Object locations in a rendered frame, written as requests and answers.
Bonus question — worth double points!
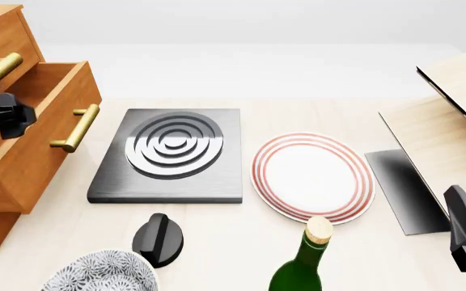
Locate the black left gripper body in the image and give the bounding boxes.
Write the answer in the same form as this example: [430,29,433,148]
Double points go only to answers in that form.
[0,92,38,141]

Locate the wooden drawer with open box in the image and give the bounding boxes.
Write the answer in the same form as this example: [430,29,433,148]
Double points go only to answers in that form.
[0,60,103,215]

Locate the wooden drawer with closed front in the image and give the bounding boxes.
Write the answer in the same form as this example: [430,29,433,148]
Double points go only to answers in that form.
[0,18,46,103]

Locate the pale wood box, black edge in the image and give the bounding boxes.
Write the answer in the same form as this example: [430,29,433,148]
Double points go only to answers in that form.
[378,44,466,213]

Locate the white plate with red rings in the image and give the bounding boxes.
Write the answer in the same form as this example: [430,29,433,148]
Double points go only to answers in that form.
[250,131,376,226]

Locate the flat black stove plate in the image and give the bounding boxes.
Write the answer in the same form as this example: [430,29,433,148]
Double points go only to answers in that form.
[87,108,244,205]

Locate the green glass bottle with cork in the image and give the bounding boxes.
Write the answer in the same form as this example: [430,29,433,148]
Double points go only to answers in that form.
[268,215,335,291]

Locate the patterned black and white bowl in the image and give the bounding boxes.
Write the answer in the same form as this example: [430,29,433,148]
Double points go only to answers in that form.
[40,249,160,291]

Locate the round black stove knob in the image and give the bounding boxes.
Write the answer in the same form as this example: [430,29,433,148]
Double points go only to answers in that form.
[132,212,185,269]

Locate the short brass drawer handle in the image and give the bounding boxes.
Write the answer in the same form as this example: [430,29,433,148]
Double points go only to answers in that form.
[49,103,101,154]

